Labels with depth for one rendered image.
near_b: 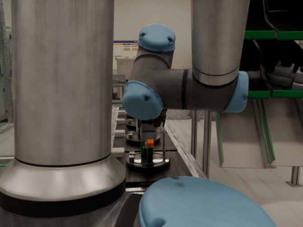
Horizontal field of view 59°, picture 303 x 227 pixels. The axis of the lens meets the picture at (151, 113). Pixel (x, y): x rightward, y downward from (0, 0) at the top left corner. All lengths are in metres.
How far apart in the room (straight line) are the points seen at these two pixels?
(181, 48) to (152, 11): 1.86
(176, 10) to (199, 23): 11.19
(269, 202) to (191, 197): 0.71
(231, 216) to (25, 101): 0.19
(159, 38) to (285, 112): 0.58
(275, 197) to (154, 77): 0.64
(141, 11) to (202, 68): 11.08
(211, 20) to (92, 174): 0.24
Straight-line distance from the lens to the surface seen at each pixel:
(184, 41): 11.46
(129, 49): 11.32
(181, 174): 0.80
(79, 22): 0.22
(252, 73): 0.93
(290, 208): 0.94
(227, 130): 0.87
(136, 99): 0.46
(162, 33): 0.55
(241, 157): 0.84
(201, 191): 0.26
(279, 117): 0.97
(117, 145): 1.05
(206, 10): 0.36
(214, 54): 0.39
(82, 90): 0.22
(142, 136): 0.80
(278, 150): 0.90
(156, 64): 0.51
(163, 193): 0.24
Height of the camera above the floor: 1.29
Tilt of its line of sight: 11 degrees down
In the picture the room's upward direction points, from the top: straight up
